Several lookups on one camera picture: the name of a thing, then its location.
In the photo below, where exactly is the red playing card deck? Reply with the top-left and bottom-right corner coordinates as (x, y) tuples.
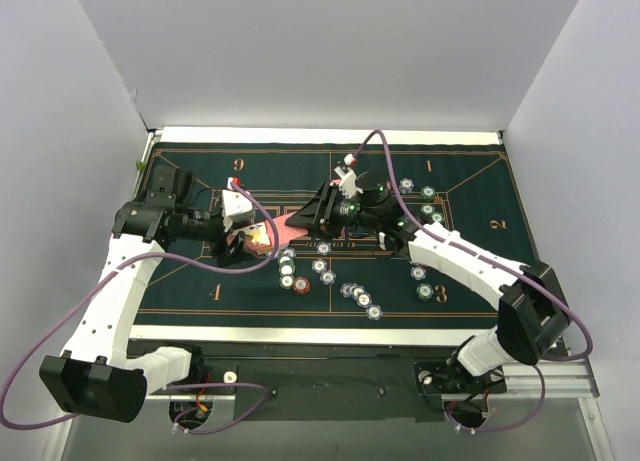
(227, 213), (308, 255)

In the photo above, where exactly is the red poker chip stack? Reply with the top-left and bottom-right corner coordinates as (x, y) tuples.
(293, 277), (311, 294)

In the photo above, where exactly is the blue chip stack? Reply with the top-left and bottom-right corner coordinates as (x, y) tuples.
(398, 178), (414, 195)

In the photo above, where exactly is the green poker chip stack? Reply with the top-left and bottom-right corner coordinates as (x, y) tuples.
(416, 283), (434, 301)

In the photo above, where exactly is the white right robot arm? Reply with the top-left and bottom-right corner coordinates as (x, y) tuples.
(286, 172), (570, 390)

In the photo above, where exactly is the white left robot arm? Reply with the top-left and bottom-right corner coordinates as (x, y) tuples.
(39, 166), (255, 422)

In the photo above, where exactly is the green poker table mat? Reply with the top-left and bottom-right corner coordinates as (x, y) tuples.
(136, 142), (537, 330)

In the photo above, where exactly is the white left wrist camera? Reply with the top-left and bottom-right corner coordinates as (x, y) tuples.
(221, 177), (255, 232)

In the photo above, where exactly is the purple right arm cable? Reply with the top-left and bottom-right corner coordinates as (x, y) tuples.
(353, 129), (594, 435)

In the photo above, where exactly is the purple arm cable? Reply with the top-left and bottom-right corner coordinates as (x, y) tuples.
(353, 129), (594, 435)
(0, 180), (281, 436)

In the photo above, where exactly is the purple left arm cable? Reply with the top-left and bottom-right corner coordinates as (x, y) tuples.
(0, 180), (281, 436)

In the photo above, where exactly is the aluminium mounting rail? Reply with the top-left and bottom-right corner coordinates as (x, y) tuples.
(147, 355), (596, 397)

